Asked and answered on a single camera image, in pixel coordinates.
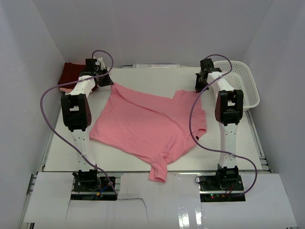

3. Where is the white perforated plastic basket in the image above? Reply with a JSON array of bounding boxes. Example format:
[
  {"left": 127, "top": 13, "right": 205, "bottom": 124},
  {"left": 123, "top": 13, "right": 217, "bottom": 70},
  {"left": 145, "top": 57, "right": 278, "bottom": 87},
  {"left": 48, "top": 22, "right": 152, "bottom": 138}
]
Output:
[{"left": 224, "top": 61, "right": 260, "bottom": 111}]

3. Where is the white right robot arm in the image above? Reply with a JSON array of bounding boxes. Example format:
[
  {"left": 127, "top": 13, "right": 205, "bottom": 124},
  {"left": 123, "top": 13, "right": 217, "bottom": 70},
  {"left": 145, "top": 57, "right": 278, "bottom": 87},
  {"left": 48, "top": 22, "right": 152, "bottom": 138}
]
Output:
[{"left": 195, "top": 58, "right": 244, "bottom": 191}]

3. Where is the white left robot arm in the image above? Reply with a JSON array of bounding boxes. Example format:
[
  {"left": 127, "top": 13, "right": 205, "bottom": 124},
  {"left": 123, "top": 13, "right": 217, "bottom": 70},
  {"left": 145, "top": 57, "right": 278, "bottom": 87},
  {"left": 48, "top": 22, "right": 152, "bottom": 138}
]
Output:
[{"left": 58, "top": 57, "right": 113, "bottom": 190}]

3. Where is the folded dark red t-shirt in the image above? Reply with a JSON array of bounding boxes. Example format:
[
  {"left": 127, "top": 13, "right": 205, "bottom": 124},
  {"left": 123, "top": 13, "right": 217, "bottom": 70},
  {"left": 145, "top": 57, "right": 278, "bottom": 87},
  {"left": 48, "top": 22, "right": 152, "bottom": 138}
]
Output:
[{"left": 58, "top": 62, "right": 85, "bottom": 89}]

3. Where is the white paper strip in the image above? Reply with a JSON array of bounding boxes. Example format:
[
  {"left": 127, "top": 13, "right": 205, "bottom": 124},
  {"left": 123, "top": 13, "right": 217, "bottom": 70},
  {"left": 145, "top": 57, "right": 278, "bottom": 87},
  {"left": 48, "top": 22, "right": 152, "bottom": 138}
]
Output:
[{"left": 132, "top": 64, "right": 180, "bottom": 68}]

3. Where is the folded light pink t-shirt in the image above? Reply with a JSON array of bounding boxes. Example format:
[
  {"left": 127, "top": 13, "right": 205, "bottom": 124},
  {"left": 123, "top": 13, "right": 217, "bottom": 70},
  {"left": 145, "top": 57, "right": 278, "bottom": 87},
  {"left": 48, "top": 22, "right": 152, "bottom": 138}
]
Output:
[{"left": 60, "top": 87, "right": 72, "bottom": 93}]

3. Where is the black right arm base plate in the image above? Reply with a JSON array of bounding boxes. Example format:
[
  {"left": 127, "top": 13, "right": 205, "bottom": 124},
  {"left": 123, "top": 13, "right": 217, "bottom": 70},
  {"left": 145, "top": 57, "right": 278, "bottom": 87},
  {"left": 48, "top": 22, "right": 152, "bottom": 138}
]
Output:
[{"left": 194, "top": 175, "right": 246, "bottom": 203}]

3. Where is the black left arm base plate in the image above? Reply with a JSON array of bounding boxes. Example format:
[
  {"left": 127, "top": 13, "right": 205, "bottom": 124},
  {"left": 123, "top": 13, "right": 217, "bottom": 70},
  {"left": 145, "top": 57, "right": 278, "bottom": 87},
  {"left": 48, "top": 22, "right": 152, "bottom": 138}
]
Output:
[{"left": 71, "top": 177, "right": 117, "bottom": 201}]

